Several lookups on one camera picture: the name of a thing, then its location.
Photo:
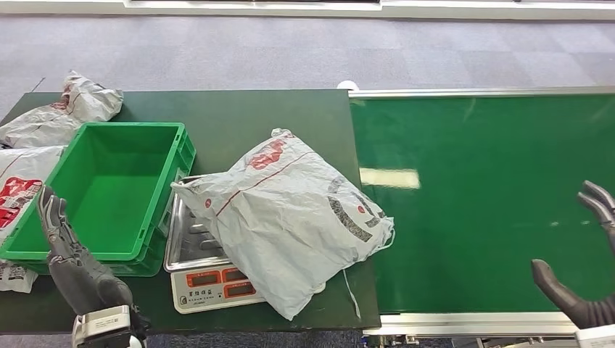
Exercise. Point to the white wall baseboard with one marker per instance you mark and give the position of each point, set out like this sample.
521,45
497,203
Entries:
48,8

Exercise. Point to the electronic scale with steel tray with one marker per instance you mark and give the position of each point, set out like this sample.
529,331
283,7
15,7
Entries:
202,288

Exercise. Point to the grey courier bag black print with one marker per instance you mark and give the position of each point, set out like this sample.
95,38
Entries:
288,216

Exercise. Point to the crumpled grey courier bag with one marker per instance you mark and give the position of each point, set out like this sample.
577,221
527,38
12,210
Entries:
53,120

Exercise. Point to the small white round object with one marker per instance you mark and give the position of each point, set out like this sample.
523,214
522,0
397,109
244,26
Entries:
348,86

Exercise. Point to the grey courier bag red print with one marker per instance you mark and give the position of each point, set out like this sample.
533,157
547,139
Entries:
24,168

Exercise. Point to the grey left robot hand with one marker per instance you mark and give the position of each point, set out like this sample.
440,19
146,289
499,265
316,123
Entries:
81,278

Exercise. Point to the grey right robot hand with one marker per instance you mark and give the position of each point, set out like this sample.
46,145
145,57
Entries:
586,312

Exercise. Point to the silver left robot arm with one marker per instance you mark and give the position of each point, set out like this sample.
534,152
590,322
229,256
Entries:
136,342

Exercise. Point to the green belt conveyor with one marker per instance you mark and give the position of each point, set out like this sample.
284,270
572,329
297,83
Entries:
480,216

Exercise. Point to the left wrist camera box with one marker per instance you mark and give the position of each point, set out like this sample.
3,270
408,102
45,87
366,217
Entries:
101,324

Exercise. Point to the green plastic crate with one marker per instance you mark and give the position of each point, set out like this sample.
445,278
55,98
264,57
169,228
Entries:
110,201

